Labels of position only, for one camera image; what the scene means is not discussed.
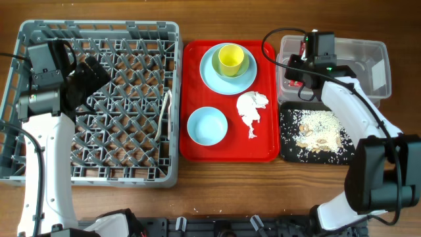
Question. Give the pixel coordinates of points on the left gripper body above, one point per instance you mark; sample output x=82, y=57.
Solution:
x=87, y=81

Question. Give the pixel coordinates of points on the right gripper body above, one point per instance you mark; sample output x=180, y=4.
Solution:
x=296, y=62

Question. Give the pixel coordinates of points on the rice and nut scraps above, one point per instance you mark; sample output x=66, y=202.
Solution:
x=317, y=131

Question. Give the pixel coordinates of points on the white napkin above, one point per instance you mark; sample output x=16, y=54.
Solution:
x=247, y=105

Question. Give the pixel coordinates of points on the yellow plastic cup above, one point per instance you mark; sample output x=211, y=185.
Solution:
x=231, y=57

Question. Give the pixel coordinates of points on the light green bowl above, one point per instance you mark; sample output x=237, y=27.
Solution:
x=216, y=66

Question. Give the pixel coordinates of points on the light blue bowl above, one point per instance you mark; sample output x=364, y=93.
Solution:
x=207, y=126

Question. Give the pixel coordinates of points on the red snack wrapper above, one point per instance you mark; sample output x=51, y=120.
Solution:
x=301, y=49

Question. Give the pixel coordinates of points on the white plastic fork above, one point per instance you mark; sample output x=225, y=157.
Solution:
x=159, y=128

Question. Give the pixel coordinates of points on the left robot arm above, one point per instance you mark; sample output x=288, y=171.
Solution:
x=47, y=200

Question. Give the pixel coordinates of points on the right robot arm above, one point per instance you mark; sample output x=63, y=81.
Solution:
x=384, y=174

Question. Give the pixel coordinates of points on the grey dishwasher rack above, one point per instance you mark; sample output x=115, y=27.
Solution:
x=116, y=145

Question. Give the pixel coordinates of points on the clear plastic bin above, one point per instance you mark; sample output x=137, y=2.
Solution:
x=367, y=59

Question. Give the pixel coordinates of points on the black plastic tray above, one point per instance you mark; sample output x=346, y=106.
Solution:
x=289, y=154

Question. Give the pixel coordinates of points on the light blue plate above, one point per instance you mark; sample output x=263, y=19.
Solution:
x=230, y=86

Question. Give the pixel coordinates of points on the red plastic tray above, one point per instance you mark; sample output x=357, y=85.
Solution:
x=235, y=147

